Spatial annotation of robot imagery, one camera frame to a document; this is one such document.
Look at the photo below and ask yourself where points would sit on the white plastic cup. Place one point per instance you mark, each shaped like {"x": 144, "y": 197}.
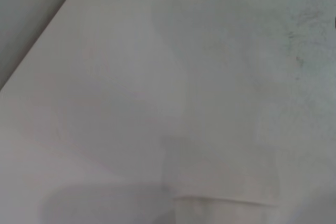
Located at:
{"x": 223, "y": 213}

